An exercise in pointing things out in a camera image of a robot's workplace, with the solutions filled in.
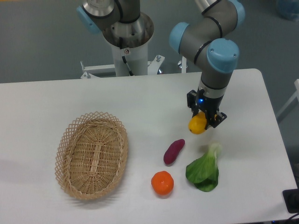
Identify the woven wicker basket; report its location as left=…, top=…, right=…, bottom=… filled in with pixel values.
left=55, top=112, right=128, bottom=200

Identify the purple sweet potato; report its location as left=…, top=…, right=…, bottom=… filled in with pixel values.
left=163, top=139, right=185, bottom=166

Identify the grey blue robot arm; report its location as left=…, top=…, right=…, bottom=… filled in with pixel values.
left=77, top=0, right=245, bottom=131

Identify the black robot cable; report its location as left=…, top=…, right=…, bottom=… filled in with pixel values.
left=118, top=37, right=135, bottom=77

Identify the blue bag in corner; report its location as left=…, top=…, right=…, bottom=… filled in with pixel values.
left=276, top=0, right=299, bottom=22

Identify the yellow mango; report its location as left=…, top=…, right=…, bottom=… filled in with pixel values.
left=188, top=112, right=207, bottom=134

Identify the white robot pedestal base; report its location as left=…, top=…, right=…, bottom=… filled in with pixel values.
left=80, top=13, right=189, bottom=79

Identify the black device at edge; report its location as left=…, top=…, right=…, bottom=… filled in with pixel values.
left=282, top=189, right=299, bottom=214

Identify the white frame at right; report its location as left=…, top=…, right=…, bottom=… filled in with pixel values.
left=276, top=79, right=299, bottom=123

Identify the green bok choy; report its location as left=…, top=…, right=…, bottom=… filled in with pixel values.
left=185, top=142, right=222, bottom=192

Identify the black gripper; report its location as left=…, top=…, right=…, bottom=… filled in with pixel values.
left=187, top=86, right=227, bottom=130

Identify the orange tangerine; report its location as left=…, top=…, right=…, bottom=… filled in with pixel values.
left=151, top=171, right=174, bottom=196

